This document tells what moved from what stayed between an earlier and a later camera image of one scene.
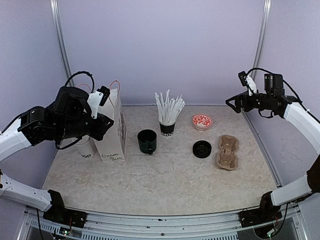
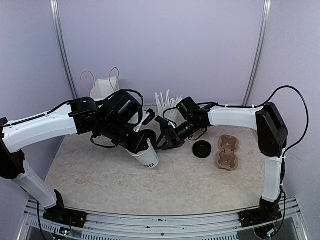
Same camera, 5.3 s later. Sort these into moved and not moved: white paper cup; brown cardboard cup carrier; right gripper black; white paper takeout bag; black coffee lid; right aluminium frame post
Moved: right gripper black; white paper cup; white paper takeout bag
Not moved: brown cardboard cup carrier; right aluminium frame post; black coffee lid
